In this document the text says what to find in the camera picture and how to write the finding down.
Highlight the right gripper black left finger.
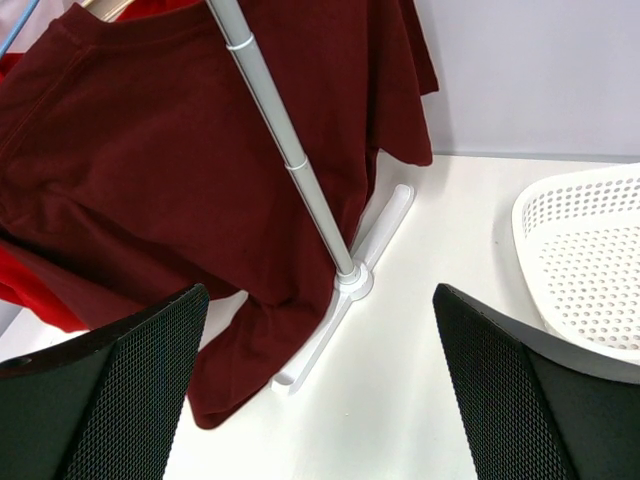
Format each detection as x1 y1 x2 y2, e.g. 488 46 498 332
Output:
1 284 209 479

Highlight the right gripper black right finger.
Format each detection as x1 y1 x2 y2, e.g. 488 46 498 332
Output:
432 283 639 479

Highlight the bright red t shirt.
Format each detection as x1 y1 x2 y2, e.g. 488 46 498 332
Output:
1 50 88 332

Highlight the maroon t shirt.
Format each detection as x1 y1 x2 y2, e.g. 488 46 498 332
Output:
1 1 438 429

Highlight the beige hanger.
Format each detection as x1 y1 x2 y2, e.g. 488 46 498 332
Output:
79 0 134 22

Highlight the white perforated plastic basket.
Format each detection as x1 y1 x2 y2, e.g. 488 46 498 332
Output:
511 164 639 364

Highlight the white clothes rack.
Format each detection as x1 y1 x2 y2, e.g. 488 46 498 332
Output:
206 0 415 395

